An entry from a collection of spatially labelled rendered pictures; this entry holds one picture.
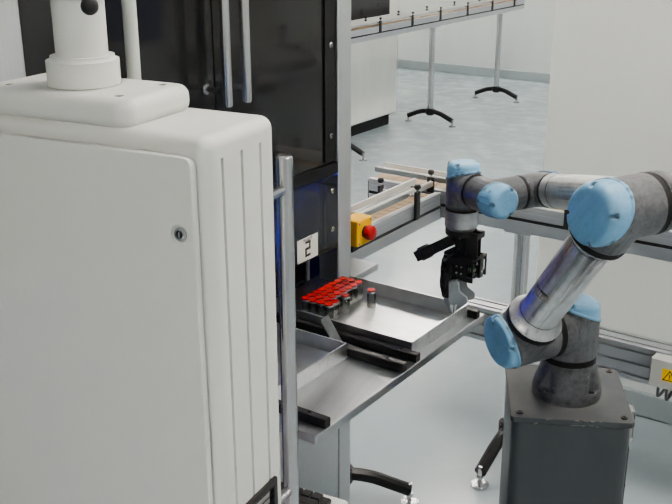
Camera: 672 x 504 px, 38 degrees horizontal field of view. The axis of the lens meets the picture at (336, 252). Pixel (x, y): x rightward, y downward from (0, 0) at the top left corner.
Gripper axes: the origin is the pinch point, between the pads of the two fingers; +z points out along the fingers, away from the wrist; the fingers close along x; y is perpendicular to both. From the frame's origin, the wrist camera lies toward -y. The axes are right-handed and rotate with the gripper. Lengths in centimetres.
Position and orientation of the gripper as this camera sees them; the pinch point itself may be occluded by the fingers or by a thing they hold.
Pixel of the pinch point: (449, 307)
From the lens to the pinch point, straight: 229.3
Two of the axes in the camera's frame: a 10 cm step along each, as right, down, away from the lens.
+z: 0.0, 9.4, 3.4
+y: 8.2, 1.9, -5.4
